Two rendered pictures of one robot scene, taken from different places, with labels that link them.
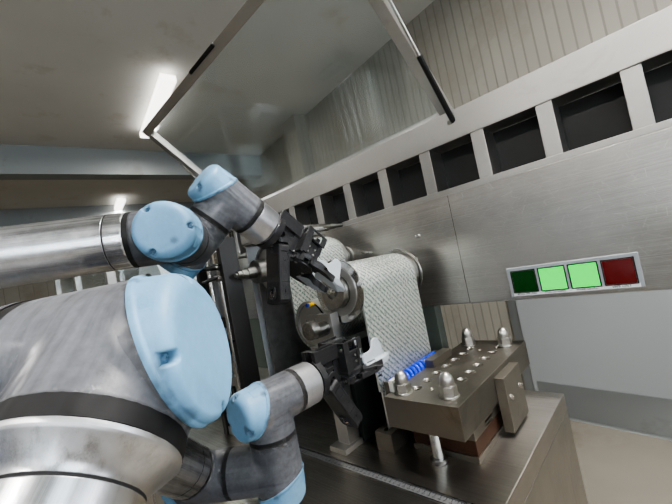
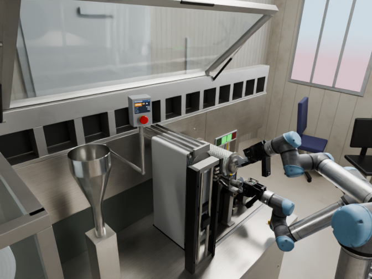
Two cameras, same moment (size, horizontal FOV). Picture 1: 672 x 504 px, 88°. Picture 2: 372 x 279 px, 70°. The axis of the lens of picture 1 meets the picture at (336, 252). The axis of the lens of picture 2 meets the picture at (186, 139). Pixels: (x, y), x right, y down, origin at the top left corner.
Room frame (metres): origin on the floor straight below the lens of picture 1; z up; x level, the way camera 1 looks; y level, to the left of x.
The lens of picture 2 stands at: (1.04, 1.27, 1.94)
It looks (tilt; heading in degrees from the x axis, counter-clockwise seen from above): 24 degrees down; 271
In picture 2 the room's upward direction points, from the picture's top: 1 degrees clockwise
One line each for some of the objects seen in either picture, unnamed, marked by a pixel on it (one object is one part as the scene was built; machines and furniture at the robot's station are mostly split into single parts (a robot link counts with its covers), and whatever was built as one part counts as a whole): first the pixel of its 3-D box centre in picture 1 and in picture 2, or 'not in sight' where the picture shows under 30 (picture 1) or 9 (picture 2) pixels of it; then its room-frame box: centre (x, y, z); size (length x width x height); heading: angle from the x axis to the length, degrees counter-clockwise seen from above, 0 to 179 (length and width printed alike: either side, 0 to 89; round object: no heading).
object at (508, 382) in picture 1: (513, 395); not in sight; (0.76, -0.31, 0.97); 0.10 x 0.03 x 0.11; 137
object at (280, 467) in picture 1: (268, 468); (278, 222); (0.57, 0.17, 1.01); 0.11 x 0.08 x 0.11; 85
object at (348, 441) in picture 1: (333, 380); (230, 201); (0.81, 0.06, 1.05); 0.06 x 0.05 x 0.31; 137
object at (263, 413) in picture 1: (266, 406); (281, 205); (0.57, 0.16, 1.11); 0.11 x 0.08 x 0.09; 137
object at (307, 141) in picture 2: not in sight; (307, 139); (-0.57, -2.13, 0.51); 0.59 x 0.56 x 1.02; 128
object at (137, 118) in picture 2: not in sight; (140, 110); (1.21, 0.39, 1.66); 0.07 x 0.07 x 0.10; 30
